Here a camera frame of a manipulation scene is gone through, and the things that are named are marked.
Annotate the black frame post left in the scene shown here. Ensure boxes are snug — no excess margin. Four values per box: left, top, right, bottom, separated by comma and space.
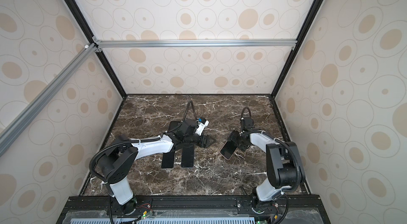
64, 0, 127, 98

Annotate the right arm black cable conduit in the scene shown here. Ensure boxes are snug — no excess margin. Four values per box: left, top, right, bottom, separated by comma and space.
240, 106, 302, 193

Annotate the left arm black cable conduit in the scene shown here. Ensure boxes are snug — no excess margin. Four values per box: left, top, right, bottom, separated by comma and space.
88, 99, 198, 183

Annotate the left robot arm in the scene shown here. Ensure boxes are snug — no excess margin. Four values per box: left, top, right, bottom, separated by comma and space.
89, 118, 216, 214

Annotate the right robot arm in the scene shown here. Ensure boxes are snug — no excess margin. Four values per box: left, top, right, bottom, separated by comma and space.
221, 116, 305, 213

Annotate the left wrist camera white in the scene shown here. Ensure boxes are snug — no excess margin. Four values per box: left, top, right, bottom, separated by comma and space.
195, 118, 209, 136

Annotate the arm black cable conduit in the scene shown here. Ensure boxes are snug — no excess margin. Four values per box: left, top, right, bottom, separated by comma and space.
88, 99, 198, 183
240, 106, 302, 193

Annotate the horizontal aluminium rail back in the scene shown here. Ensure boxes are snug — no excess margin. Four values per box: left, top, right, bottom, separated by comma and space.
96, 39, 297, 48

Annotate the black frame post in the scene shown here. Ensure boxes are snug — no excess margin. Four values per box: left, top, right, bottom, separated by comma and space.
64, 0, 127, 98
271, 0, 324, 99

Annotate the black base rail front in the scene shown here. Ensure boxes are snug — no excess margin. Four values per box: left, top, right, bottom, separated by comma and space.
57, 195, 330, 224

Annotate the aluminium rail left wall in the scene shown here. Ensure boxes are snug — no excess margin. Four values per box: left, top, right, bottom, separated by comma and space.
1, 43, 96, 155

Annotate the bare black phone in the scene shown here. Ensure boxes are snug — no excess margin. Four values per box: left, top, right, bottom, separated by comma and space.
161, 151, 176, 169
181, 144, 195, 168

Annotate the black frame post right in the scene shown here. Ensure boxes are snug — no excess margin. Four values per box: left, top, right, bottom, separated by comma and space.
271, 0, 324, 99

